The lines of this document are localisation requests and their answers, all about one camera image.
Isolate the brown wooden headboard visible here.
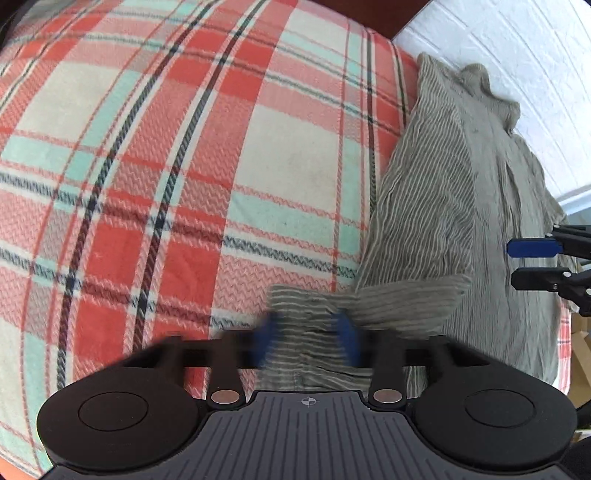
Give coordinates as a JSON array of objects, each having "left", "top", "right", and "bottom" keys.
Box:
[{"left": 318, "top": 0, "right": 435, "bottom": 41}]

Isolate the red plaid bed sheet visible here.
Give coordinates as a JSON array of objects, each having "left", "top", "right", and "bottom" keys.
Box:
[{"left": 0, "top": 0, "right": 575, "bottom": 478}]

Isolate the cardboard box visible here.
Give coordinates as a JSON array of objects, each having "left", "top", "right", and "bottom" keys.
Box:
[{"left": 570, "top": 314, "right": 591, "bottom": 407}]

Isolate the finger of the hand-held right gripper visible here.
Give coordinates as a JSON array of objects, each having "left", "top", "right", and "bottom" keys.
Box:
[
  {"left": 506, "top": 225, "right": 591, "bottom": 258},
  {"left": 512, "top": 267, "right": 591, "bottom": 317}
]

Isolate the grey-green striped shirt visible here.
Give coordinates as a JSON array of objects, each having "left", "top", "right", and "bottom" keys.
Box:
[{"left": 256, "top": 53, "right": 578, "bottom": 393}]

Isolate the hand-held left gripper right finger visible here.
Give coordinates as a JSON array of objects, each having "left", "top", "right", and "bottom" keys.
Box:
[{"left": 335, "top": 314, "right": 490, "bottom": 411}]

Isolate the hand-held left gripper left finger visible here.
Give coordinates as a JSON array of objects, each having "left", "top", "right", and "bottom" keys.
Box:
[{"left": 115, "top": 314, "right": 280, "bottom": 411}]

